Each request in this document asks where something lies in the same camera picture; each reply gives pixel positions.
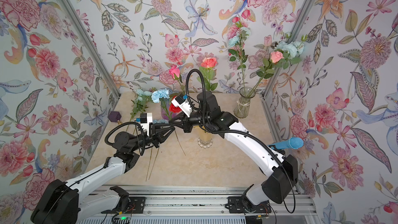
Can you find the red rose stem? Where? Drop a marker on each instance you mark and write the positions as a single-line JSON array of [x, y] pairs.
[[174, 109]]

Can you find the purple perfume bottle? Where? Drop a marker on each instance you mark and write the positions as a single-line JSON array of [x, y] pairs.
[[114, 116]]

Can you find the pink and blue rose bouquet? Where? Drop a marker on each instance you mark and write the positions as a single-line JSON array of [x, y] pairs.
[[269, 56]]

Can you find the clear ribbed glass vase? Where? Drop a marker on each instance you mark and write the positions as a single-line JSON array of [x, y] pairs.
[[243, 104]]

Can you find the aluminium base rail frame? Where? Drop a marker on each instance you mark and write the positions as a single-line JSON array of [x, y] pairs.
[[153, 201]]

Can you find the right aluminium corner post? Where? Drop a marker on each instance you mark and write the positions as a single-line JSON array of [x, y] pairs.
[[299, 23]]

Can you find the pink rose blue carnation bouquet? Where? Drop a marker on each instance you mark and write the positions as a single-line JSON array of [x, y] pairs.
[[207, 71]]

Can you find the blue purple glass vase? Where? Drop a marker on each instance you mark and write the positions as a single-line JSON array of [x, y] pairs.
[[165, 113]]

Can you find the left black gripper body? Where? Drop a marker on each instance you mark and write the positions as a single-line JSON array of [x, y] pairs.
[[151, 140]]

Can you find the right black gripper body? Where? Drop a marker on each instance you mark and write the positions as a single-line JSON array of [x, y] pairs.
[[190, 123]]

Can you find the left aluminium corner post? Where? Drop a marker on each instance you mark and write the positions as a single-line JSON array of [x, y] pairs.
[[87, 42]]

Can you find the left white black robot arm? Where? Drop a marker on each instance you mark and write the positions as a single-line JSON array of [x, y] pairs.
[[93, 174]]

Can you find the blue carnation stem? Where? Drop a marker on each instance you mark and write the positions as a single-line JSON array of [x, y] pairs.
[[163, 93], [149, 163], [156, 156]]

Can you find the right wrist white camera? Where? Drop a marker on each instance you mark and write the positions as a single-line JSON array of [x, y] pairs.
[[183, 103]]

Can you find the aluminium corner post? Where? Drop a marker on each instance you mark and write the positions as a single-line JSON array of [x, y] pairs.
[[299, 23], [87, 42]]

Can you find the wrist white camera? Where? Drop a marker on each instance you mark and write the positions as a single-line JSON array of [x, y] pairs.
[[145, 120], [183, 103]]

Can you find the light blue rose stem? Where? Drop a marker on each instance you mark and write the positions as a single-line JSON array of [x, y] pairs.
[[140, 103]]

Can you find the yellow ruffled glass vase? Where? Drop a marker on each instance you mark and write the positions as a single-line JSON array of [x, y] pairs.
[[205, 138]]

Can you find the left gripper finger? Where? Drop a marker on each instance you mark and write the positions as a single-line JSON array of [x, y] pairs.
[[162, 135], [162, 127]]

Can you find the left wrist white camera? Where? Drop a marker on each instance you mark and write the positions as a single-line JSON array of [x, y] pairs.
[[145, 120]]

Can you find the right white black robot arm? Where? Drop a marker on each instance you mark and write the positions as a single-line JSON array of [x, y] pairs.
[[280, 169]]

